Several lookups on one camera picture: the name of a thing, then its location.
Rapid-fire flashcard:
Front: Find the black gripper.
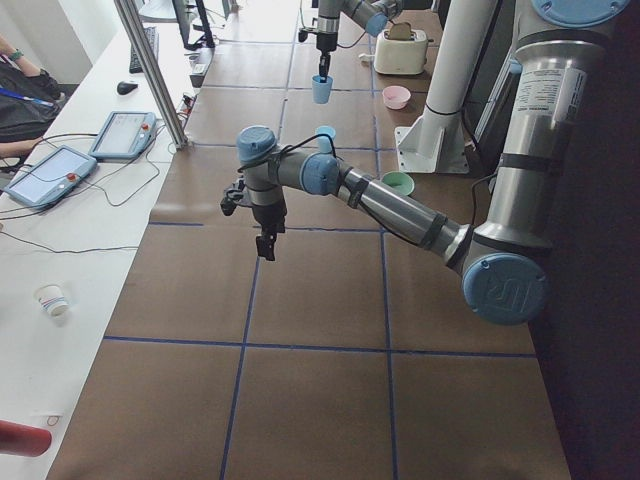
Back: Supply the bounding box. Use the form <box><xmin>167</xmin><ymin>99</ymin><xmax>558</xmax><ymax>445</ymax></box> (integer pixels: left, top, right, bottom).
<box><xmin>298</xmin><ymin>27</ymin><xmax>338</xmax><ymax>83</ymax></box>
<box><xmin>220</xmin><ymin>180</ymin><xmax>287</xmax><ymax>261</ymax></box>

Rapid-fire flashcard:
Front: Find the light blue cup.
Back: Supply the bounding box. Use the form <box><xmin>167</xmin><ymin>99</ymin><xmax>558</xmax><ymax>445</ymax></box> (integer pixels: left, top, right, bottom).
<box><xmin>312</xmin><ymin>75</ymin><xmax>333</xmax><ymax>105</ymax></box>
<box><xmin>315</xmin><ymin>125</ymin><xmax>336</xmax><ymax>154</ymax></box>

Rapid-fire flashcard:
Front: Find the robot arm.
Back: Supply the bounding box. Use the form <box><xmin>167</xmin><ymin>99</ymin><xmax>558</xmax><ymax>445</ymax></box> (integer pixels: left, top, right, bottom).
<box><xmin>298</xmin><ymin>0</ymin><xmax>404</xmax><ymax>83</ymax></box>
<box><xmin>220</xmin><ymin>1</ymin><xmax>627</xmax><ymax>325</ymax></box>

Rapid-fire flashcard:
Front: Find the cream toaster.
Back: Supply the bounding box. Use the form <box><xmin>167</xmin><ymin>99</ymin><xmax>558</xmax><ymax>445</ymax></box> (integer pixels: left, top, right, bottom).
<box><xmin>373</xmin><ymin>30</ymin><xmax>429</xmax><ymax>75</ymax></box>

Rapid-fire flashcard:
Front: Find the toast slice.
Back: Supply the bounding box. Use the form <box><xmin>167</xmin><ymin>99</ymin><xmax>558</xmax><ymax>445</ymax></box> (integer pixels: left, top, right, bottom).
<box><xmin>388</xmin><ymin>22</ymin><xmax>413</xmax><ymax>41</ymax></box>

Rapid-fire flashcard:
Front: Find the pink bowl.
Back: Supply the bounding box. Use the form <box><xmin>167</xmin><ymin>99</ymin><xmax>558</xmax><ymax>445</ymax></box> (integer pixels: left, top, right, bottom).
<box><xmin>382</xmin><ymin>85</ymin><xmax>411</xmax><ymax>110</ymax></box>

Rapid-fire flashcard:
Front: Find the black monitor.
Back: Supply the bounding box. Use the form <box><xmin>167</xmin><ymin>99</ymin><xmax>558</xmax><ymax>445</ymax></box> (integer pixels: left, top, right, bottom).
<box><xmin>172</xmin><ymin>0</ymin><xmax>215</xmax><ymax>51</ymax></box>

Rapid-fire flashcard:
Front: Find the green bowl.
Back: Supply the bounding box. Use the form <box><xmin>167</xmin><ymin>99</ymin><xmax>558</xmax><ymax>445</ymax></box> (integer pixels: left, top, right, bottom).
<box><xmin>381</xmin><ymin>171</ymin><xmax>415</xmax><ymax>196</ymax></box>

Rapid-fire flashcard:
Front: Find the black keyboard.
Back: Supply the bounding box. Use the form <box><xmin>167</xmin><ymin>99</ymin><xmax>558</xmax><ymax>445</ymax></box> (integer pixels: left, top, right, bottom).
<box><xmin>128</xmin><ymin>26</ymin><xmax>160</xmax><ymax>75</ymax></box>

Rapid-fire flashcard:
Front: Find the teach pendant far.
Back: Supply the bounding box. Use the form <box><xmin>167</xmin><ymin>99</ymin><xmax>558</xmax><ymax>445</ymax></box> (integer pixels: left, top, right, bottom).
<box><xmin>89</xmin><ymin>111</ymin><xmax>157</xmax><ymax>163</ymax></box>

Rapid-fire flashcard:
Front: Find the teach pendant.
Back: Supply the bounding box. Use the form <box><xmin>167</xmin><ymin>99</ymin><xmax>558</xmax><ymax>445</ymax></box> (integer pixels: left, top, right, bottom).
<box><xmin>4</xmin><ymin>146</ymin><xmax>97</xmax><ymax>209</ymax></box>
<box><xmin>89</xmin><ymin>111</ymin><xmax>157</xmax><ymax>163</ymax></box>

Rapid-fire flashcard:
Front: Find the black computer mouse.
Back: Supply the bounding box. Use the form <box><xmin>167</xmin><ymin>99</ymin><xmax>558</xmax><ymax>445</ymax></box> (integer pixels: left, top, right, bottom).
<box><xmin>116</xmin><ymin>81</ymin><xmax>138</xmax><ymax>96</ymax></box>

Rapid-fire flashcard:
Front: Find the teach pendant near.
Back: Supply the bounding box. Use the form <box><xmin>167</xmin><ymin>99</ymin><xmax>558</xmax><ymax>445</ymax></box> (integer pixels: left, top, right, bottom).
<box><xmin>4</xmin><ymin>146</ymin><xmax>97</xmax><ymax>209</ymax></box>

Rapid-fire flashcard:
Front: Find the paper cup white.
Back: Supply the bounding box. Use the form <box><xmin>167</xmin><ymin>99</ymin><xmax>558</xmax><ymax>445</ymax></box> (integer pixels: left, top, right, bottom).
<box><xmin>34</xmin><ymin>284</ymin><xmax>69</xmax><ymax>317</ymax></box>

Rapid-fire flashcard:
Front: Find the seated person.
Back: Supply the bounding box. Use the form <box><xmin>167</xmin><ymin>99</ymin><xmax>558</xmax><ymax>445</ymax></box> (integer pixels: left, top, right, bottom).
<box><xmin>1</xmin><ymin>36</ymin><xmax>66</xmax><ymax>159</ymax></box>

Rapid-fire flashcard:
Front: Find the red cylinder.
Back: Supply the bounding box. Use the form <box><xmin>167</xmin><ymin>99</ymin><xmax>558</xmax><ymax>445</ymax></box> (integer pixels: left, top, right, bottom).
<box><xmin>0</xmin><ymin>420</ymin><xmax>52</xmax><ymax>457</ymax></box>

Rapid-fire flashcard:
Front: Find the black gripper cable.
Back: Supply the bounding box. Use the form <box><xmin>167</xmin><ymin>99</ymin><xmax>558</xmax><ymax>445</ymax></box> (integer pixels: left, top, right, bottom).
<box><xmin>238</xmin><ymin>133</ymin><xmax>501</xmax><ymax>251</ymax></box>
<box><xmin>298</xmin><ymin>0</ymin><xmax>374</xmax><ymax>51</ymax></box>

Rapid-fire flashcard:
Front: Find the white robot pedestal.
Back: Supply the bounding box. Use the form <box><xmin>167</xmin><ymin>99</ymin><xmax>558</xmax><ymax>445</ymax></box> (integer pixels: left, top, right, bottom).
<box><xmin>395</xmin><ymin>0</ymin><xmax>498</xmax><ymax>174</ymax></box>

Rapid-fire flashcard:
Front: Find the aluminium frame post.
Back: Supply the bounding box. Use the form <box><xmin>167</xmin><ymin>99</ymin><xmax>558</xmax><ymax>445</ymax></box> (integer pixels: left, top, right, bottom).
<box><xmin>114</xmin><ymin>0</ymin><xmax>188</xmax><ymax>150</ymax></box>

